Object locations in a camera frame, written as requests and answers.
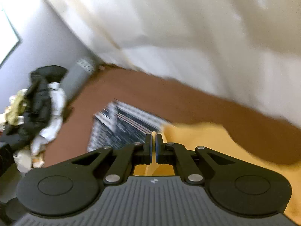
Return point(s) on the sheer white curtain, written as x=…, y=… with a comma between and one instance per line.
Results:
x=188, y=28

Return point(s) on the dark patterned blanket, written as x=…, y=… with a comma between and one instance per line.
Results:
x=122, y=127

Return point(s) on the grey bolster pillow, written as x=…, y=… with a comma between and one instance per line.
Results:
x=75, y=80

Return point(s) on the white panel with dark frame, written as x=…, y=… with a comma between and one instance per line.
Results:
x=8, y=37

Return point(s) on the yellow garment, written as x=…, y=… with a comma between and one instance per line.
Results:
x=199, y=134

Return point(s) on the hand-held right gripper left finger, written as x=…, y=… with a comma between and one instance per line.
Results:
x=148, y=148

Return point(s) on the yellow-green cloth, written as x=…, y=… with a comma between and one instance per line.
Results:
x=16, y=108

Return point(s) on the pile of mixed clothes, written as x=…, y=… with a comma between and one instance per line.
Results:
x=40, y=103

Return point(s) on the white cloth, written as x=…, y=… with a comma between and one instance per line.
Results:
x=55, y=113

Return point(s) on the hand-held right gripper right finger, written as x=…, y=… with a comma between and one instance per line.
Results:
x=159, y=148

